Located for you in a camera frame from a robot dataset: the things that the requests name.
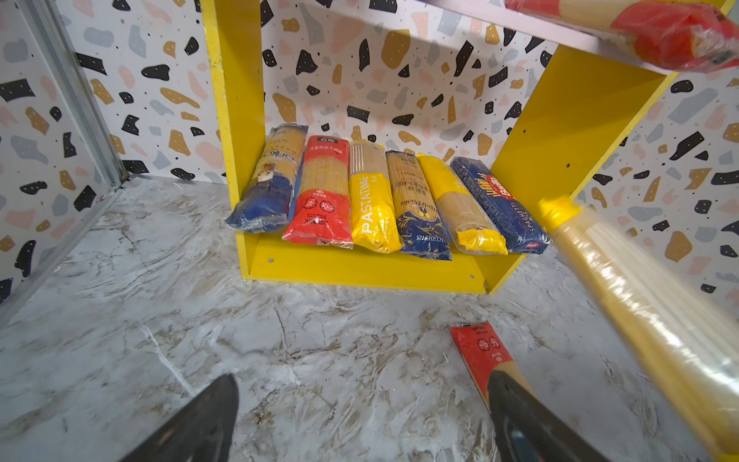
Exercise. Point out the dark blue Anko pasta bag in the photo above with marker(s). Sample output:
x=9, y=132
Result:
x=265, y=203

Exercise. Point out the yellow end spaghetti bag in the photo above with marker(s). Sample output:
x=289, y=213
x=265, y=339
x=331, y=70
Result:
x=686, y=344

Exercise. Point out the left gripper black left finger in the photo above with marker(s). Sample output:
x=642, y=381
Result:
x=201, y=431

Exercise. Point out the blue starry pasta bag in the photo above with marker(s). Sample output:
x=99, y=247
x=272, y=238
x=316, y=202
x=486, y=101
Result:
x=422, y=232

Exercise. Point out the red black-label spaghetti bag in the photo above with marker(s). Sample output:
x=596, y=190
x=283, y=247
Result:
x=323, y=208

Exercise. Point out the yellow shelf with coloured boards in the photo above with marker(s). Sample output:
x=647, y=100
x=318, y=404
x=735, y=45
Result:
x=312, y=94

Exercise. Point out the yellow Pastatime bag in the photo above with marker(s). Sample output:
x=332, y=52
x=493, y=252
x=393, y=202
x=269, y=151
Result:
x=470, y=229
x=373, y=216

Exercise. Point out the blue Barilla spaghetti pack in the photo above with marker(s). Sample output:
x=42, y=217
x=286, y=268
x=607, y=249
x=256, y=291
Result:
x=522, y=233

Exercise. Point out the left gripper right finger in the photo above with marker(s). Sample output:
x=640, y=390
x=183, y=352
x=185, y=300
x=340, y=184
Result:
x=525, y=430

